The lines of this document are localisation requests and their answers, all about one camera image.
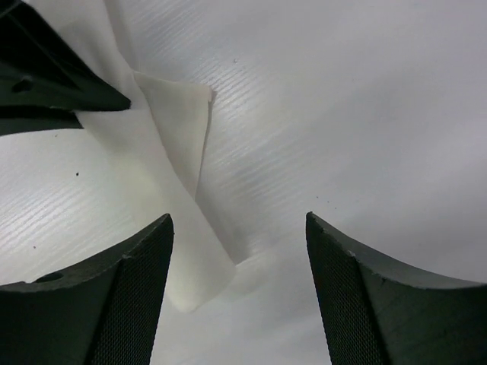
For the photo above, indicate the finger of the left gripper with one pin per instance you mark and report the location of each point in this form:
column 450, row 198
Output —
column 38, row 68
column 23, row 119

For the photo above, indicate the white cloth napkin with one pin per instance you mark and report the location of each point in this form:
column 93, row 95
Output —
column 156, row 148

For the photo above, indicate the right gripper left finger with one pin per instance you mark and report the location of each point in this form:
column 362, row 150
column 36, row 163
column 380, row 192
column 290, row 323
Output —
column 102, row 310

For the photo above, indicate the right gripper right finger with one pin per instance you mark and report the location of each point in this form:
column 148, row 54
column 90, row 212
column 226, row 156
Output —
column 378, row 310

